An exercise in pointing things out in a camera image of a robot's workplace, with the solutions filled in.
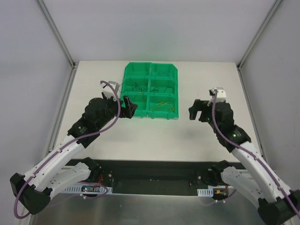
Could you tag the white cable duct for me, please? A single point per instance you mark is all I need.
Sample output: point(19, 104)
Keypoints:
point(84, 189)
point(205, 192)

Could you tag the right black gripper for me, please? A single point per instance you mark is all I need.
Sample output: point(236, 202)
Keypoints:
point(204, 111)

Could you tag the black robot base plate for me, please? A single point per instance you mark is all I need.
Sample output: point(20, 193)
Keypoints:
point(157, 177)

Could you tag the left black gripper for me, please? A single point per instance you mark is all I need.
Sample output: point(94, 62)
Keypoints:
point(122, 106)

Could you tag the aluminium frame post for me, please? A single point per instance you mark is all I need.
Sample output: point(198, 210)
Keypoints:
point(55, 31)
point(270, 14)

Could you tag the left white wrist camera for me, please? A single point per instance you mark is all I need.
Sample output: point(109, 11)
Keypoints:
point(110, 92)

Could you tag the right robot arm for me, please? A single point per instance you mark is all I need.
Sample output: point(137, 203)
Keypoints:
point(274, 200)

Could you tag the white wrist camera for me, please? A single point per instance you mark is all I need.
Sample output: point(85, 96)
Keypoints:
point(110, 92)
point(217, 94)

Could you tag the left aluminium frame post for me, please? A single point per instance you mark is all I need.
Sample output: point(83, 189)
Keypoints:
point(55, 31)

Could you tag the right aluminium frame post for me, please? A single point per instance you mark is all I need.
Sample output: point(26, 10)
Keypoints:
point(270, 14)

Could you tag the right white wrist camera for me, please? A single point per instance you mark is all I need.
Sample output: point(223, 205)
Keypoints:
point(217, 94)

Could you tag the right white cable duct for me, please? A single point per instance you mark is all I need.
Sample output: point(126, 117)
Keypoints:
point(205, 192)

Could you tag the left white cable duct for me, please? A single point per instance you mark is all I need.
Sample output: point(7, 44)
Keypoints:
point(84, 189)

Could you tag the green six-compartment bin tray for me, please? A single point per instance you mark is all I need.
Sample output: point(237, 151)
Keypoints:
point(153, 87)

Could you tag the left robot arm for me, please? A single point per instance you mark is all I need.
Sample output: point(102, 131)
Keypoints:
point(38, 186)

